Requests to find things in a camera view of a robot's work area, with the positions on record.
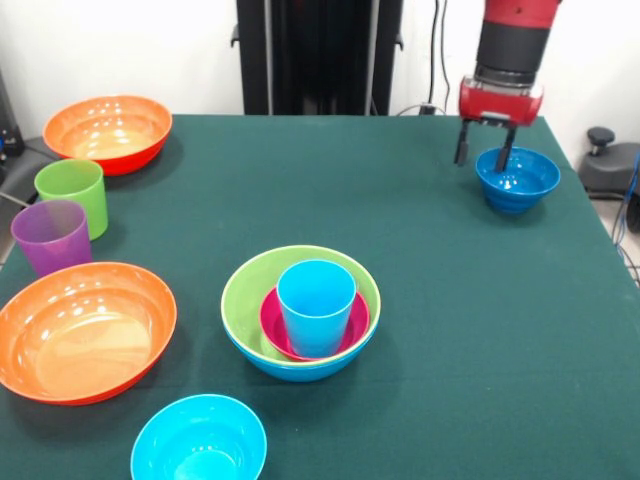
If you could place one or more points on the grey stand foot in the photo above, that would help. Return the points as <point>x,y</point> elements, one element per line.
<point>20,170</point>
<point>615,165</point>

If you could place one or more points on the large blue bowl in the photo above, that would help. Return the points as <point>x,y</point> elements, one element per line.
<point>300,372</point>

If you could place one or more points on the black equipment box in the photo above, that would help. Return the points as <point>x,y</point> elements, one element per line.
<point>7,125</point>

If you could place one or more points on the large orange bowl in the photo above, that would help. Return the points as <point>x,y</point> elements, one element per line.
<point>107,132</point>
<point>85,340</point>

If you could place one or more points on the small light blue bowl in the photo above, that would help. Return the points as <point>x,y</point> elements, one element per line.
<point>200,445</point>

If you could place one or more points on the purple cup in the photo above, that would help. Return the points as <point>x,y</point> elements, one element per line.
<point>50,240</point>

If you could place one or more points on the large green bowl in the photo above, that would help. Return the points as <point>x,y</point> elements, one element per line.
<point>245,300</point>

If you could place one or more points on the light blue cup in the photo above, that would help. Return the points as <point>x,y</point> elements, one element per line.
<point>315,320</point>

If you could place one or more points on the small pink bowl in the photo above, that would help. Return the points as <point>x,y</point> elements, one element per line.
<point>360,320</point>

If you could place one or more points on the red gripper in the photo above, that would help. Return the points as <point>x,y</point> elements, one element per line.
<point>500,107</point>

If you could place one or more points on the small dark blue bowl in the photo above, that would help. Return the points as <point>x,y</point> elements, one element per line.
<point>525,190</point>

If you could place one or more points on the dark green table cloth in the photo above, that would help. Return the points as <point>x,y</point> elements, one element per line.
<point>450,350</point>

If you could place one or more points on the green cup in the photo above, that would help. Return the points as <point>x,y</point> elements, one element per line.
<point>85,200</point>

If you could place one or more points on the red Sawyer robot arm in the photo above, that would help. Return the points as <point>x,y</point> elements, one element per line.
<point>515,40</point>

